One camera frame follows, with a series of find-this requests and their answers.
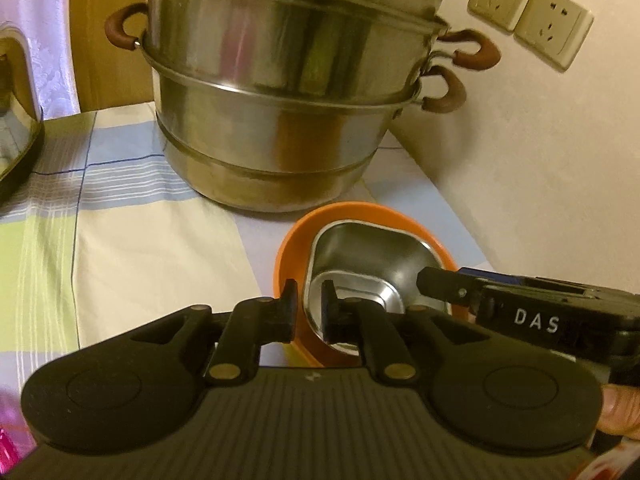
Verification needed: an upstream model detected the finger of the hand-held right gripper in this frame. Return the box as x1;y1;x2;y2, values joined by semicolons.
417;266;483;312
457;267;526;285

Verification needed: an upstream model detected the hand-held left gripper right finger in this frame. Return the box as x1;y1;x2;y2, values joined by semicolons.
321;280;481;383

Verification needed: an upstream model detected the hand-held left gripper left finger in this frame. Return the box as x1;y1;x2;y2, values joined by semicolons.
135;280;301;388

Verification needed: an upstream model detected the orange plastic bowl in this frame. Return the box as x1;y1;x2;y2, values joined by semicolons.
274;201;460;368

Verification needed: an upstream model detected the square stainless steel container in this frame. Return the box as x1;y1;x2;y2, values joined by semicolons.
302;220;454;356

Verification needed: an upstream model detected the person's right hand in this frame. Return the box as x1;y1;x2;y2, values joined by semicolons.
596;384;640;437

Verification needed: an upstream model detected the checked pastel tablecloth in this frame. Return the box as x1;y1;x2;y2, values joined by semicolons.
0;77;503;411

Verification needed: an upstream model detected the stainless steel steamer base pot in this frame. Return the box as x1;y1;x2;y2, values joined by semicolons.
104;4;467;214

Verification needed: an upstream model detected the stainless steel steamer tier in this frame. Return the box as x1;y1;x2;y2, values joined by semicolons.
107;0;502;100

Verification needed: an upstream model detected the medium pink glass plate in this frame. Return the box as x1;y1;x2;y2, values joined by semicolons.
0;394;37;467

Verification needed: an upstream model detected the stainless steel kettle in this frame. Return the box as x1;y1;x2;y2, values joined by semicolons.
0;22;46;202

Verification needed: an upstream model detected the pale pink curtain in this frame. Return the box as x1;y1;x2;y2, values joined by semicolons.
0;0;82;122

